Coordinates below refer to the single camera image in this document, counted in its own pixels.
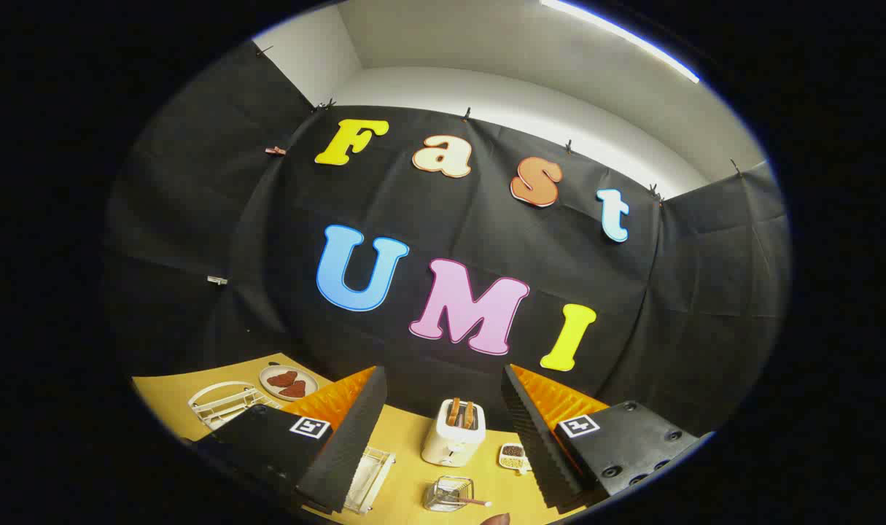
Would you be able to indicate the toasted bread slice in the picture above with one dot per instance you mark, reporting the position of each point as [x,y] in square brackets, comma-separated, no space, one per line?
[453,413]
[469,415]

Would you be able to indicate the wooden clothes peg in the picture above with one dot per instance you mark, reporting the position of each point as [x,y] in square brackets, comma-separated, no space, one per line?
[275,151]

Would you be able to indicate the white divided bean tray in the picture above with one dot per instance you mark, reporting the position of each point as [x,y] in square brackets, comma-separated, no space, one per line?
[513,458]

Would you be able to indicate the small beige plate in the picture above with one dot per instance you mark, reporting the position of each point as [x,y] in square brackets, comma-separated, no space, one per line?
[267,380]

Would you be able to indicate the black backdrop cloth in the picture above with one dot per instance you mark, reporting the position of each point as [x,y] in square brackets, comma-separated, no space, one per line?
[559,270]

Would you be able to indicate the reddish brown meat slice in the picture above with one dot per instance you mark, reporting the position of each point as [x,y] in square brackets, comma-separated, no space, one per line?
[294,390]
[282,378]

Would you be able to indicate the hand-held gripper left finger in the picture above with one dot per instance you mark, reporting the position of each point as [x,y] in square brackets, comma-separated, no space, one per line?
[351,437]

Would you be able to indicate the row of black clips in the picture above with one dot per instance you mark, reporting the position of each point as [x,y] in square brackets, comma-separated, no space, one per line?
[467,114]

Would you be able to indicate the white toaster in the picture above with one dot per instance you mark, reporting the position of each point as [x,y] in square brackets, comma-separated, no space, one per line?
[451,441]

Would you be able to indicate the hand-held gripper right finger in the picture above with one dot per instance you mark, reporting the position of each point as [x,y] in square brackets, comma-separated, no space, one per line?
[534,437]

